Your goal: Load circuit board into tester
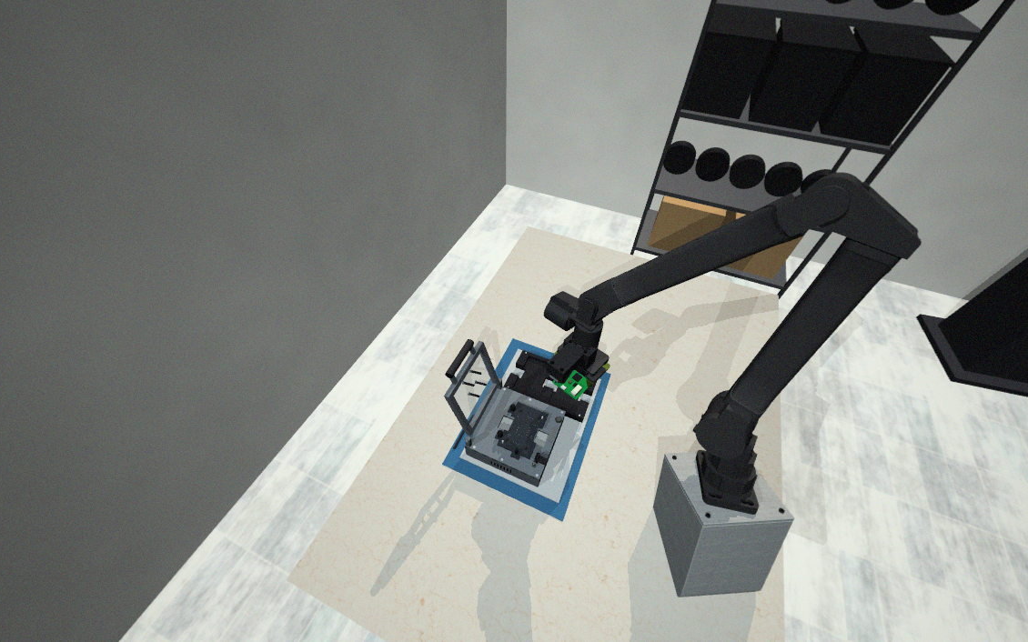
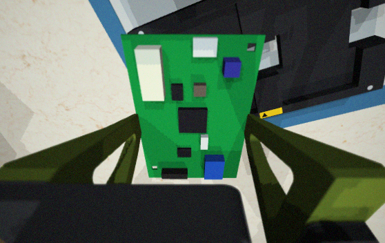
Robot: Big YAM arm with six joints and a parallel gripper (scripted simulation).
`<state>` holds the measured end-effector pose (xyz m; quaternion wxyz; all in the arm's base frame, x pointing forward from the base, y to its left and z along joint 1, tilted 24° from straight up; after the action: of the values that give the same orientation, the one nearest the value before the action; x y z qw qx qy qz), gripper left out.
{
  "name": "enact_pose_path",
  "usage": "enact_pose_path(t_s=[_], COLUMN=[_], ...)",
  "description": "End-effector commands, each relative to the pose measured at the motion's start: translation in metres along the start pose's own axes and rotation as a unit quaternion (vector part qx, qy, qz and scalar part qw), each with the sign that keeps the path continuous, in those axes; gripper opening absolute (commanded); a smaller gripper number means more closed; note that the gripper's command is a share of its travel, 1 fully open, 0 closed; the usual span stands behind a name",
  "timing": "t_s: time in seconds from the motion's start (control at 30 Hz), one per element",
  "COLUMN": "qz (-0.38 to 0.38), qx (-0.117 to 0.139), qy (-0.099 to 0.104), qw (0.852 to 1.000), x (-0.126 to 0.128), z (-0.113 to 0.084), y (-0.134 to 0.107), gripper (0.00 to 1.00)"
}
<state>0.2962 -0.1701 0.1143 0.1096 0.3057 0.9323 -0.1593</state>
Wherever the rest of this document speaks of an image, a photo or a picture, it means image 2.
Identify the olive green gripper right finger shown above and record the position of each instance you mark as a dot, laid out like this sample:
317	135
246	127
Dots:
329	184

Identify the green circuit board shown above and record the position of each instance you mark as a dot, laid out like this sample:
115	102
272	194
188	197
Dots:
192	93

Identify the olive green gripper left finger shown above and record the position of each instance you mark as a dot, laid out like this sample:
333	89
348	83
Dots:
74	161

